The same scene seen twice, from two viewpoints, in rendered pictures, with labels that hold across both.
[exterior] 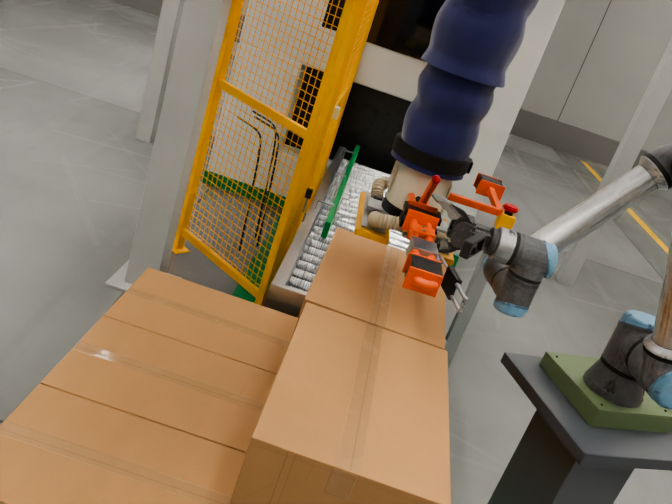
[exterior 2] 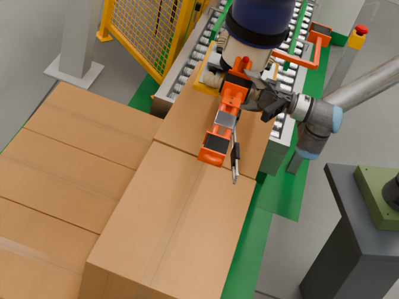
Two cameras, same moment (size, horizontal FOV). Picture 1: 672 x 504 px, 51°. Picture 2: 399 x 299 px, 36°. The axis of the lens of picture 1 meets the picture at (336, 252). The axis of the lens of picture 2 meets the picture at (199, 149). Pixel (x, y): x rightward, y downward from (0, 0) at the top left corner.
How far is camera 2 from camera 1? 0.62 m
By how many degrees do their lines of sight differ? 18
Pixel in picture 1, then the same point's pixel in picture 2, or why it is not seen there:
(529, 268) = (318, 127)
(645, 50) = not seen: outside the picture
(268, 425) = (99, 251)
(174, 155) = not seen: outside the picture
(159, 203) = (79, 12)
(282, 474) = (107, 283)
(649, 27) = not seen: outside the picture
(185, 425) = (72, 218)
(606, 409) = (390, 218)
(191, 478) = (71, 260)
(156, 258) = (81, 54)
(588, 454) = (365, 253)
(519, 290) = (311, 142)
